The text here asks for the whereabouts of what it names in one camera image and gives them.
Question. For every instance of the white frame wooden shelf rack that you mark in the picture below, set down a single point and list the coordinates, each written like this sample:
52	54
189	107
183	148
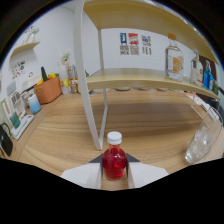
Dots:
133	78

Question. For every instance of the colourful wall poster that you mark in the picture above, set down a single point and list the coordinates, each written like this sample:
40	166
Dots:
146	40

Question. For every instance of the white bottle yellow label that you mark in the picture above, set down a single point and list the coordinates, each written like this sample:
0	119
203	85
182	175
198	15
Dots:
64	81

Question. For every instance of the orange storage basket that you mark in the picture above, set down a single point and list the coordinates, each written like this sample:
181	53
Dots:
49	91

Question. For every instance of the red wall poster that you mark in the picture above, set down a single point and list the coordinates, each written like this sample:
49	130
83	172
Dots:
133	39

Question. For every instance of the white kitchen scale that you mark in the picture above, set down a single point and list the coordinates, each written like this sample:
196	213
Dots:
21	126

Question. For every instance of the red liquid bottle white cap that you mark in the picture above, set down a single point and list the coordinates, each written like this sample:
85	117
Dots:
114	161

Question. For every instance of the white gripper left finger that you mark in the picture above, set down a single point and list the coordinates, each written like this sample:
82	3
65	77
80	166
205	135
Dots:
86	175

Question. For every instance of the light blue cup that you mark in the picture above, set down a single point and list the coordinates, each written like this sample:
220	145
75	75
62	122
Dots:
34	105

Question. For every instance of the wooden wall shelf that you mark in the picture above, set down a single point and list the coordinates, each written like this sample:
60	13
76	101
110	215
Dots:
25	48

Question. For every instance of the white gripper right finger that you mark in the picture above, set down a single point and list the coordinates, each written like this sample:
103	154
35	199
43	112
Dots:
145	173

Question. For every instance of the black bag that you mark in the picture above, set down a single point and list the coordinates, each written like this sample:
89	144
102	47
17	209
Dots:
5	141

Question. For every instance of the blue wall poster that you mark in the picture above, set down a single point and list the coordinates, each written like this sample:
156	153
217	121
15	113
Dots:
123	38

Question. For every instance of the grey QR sheet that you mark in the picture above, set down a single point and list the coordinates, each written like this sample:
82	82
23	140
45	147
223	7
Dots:
134	50
124	50

